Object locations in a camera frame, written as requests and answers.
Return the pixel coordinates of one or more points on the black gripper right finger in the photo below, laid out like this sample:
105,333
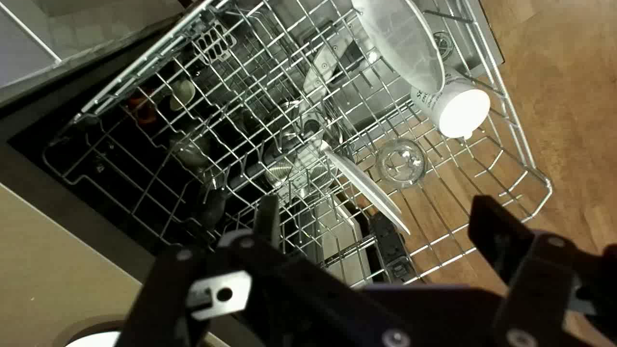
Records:
498,235

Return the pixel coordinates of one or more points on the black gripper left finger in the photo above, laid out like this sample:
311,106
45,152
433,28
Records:
267,221

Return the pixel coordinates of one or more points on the white plate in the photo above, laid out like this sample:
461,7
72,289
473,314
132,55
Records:
404,36
365,185

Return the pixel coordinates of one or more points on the white plate at rack edge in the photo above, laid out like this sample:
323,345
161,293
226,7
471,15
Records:
404,36

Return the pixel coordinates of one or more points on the clear glass cup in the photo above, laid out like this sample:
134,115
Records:
402,161

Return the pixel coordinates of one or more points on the white wire dishwasher rack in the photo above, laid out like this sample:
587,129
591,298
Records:
159,144

